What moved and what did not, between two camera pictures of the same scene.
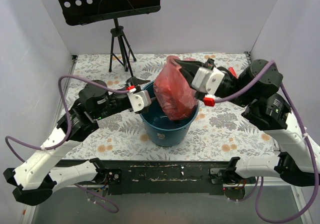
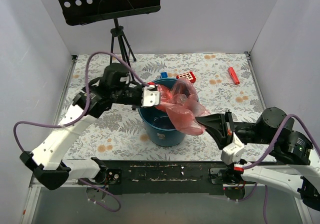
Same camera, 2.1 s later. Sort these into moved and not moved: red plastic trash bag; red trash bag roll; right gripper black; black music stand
Moved: right gripper black; red plastic trash bag
Not moved: red trash bag roll; black music stand
